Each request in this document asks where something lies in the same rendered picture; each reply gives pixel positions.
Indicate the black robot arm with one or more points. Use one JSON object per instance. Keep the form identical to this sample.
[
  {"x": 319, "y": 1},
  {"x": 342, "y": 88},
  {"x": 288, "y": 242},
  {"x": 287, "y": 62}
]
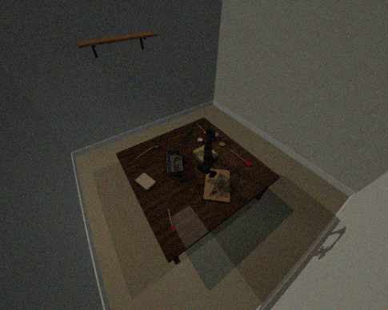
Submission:
[{"x": 208, "y": 158}]

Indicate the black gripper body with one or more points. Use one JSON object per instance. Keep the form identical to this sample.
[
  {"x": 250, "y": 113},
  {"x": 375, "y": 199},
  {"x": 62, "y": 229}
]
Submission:
[{"x": 212, "y": 173}]

